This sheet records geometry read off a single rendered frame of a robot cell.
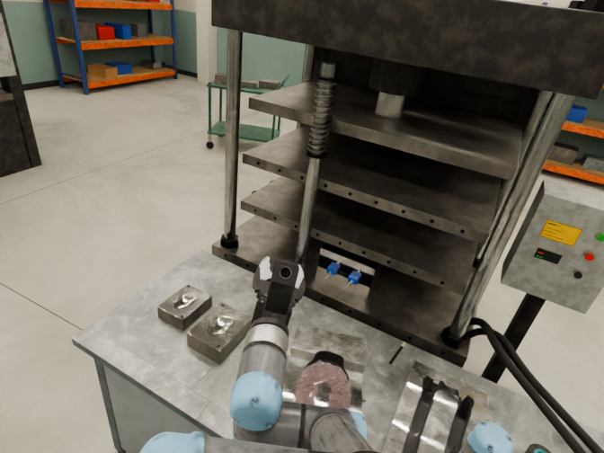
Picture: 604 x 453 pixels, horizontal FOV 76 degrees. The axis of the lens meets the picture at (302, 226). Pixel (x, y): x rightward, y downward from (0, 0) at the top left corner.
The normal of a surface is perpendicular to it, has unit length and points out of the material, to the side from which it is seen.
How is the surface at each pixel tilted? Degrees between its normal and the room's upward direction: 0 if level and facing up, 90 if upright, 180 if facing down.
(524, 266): 90
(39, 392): 0
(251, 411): 90
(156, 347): 0
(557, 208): 90
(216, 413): 0
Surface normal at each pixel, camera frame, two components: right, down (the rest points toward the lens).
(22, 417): 0.12, -0.85
